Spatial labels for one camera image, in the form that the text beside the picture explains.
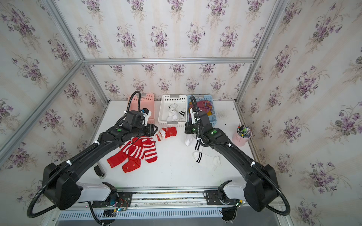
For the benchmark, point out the white plastic basket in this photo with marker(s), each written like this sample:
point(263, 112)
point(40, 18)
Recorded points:
point(166, 101)

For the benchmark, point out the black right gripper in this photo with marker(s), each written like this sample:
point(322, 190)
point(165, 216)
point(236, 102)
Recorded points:
point(189, 125)

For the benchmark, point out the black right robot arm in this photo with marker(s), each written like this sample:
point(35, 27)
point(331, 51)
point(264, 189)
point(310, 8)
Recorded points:
point(261, 190)

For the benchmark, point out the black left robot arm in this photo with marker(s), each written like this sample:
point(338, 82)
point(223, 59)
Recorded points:
point(60, 187)

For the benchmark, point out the red white striped sock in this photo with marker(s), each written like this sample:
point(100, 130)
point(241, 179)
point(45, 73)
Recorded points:
point(143, 148)

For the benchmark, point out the white ankle sock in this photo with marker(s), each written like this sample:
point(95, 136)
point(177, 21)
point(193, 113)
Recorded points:
point(175, 113)

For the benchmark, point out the pink pen cup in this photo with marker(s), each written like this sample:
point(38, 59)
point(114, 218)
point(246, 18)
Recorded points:
point(241, 135)

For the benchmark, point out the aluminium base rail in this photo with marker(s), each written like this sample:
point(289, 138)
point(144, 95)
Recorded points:
point(169, 199)

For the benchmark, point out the pink plastic basket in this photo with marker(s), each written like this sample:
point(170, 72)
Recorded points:
point(147, 100)

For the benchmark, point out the purple striped sock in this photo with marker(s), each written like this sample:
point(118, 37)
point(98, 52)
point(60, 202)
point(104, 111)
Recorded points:
point(205, 106)

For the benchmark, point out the plain red sock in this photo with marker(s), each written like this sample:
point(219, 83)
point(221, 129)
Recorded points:
point(117, 159)

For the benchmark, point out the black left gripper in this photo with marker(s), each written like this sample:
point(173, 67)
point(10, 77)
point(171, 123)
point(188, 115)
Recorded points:
point(151, 131)

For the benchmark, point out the red santa christmas sock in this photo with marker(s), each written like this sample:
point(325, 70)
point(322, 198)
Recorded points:
point(165, 133)

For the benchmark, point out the blue plastic basket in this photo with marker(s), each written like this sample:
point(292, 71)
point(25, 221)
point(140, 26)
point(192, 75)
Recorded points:
point(212, 118)

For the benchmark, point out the grey black stapler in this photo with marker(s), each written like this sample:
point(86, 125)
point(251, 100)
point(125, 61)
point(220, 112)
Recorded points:
point(99, 171)

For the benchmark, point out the white sock black stripes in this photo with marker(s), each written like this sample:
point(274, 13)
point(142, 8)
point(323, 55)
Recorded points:
point(200, 156)

